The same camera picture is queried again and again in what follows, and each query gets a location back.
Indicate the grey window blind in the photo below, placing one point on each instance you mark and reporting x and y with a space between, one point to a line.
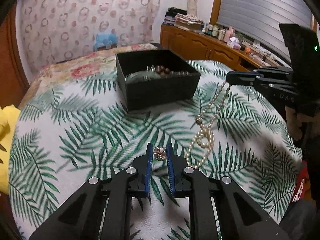
260 19

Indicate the stack of folded clothes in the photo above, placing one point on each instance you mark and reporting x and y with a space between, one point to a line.
180 19

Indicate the silver crystal jewelry piece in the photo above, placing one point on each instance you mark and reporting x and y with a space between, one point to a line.
151 69

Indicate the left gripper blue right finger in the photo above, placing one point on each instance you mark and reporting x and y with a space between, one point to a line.
218 209

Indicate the palm leaf print cloth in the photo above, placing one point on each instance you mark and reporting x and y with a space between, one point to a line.
79 127

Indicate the circle pattern sheer curtain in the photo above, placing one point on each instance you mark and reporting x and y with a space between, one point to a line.
60 30

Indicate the person's right hand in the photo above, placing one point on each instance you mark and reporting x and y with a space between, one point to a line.
294 122

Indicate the blue plush toy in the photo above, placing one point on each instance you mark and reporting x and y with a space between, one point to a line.
105 41

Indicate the black square jewelry box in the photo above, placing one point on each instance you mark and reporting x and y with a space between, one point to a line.
177 80

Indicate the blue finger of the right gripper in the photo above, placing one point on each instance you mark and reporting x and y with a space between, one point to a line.
241 82
241 75

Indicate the pink tissue box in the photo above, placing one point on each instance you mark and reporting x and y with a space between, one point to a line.
234 43

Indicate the flower shaped brooch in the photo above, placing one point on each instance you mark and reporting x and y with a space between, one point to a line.
160 153

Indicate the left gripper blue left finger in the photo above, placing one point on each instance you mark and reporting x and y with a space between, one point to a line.
100 209

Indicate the pink bottle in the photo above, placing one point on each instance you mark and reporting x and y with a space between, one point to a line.
228 34

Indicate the wooden louvered wardrobe door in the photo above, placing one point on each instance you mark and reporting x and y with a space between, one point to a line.
13 81

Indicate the yellow pikachu plush toy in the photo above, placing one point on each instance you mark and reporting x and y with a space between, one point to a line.
9 117

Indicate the wooden sideboard cabinet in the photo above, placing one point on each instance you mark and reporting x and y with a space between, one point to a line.
190 45

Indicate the floral bed quilt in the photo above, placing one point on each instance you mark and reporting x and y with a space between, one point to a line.
77 69

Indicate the pale green jade bangle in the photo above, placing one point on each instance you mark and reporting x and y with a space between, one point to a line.
141 76

